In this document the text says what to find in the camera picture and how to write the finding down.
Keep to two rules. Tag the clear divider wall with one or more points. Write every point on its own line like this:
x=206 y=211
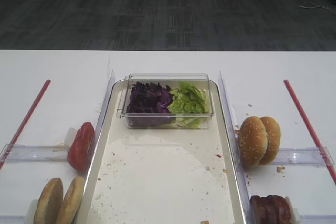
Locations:
x=95 y=156
x=238 y=170

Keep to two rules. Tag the sesame top bun front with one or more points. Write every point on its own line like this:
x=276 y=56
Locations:
x=252 y=141

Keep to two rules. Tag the right clear divider wall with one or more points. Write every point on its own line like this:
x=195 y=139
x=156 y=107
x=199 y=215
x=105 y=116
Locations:
x=238 y=170

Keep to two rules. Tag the red tomato slice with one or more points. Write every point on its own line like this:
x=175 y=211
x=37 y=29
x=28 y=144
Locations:
x=78 y=153

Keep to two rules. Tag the white metal tray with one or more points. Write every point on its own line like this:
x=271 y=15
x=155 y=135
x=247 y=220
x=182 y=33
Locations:
x=162 y=176

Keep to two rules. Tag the purple cabbage leaves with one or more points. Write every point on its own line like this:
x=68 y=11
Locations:
x=148 y=98

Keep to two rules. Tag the sesame top bun rear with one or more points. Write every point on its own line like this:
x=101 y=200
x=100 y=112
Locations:
x=273 y=139

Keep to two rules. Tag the brown meat patties stack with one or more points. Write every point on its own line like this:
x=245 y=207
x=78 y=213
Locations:
x=271 y=209

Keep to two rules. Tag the green lettuce leaves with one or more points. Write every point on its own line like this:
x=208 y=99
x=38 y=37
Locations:
x=188 y=99

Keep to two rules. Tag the red rail strip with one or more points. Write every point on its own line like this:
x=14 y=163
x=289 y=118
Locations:
x=24 y=122
x=311 y=130

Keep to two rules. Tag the right red rail strip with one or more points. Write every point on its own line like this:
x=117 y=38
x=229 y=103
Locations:
x=311 y=130

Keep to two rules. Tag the sesame bun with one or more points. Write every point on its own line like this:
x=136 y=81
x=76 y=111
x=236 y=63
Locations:
x=273 y=139
x=252 y=141

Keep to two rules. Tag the right front clear pusher track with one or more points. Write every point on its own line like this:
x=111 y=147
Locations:
x=296 y=218

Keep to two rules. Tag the left clear divider wall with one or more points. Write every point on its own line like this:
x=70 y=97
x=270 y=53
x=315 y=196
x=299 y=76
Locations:
x=95 y=156

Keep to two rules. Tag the right rear clear pusher track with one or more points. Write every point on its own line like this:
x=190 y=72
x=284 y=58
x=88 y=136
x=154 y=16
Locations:
x=312 y=156

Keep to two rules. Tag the clear pusher track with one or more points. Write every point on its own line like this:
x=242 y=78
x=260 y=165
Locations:
x=312 y=156
x=296 y=218
x=34 y=153
x=28 y=218

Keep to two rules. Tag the clear plastic salad container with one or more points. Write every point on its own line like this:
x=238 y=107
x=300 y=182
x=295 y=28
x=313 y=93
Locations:
x=199 y=80

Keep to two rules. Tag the bun slice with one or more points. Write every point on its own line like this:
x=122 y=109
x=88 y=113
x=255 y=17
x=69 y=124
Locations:
x=49 y=202
x=71 y=201

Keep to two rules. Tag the left rear clear pusher track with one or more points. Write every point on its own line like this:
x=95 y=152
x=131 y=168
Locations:
x=34 y=153

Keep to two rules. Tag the left red rail strip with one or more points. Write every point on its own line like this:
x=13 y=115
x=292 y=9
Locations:
x=24 y=122

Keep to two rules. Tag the left front clear pusher track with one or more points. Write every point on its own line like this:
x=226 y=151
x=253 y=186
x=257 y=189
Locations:
x=28 y=218

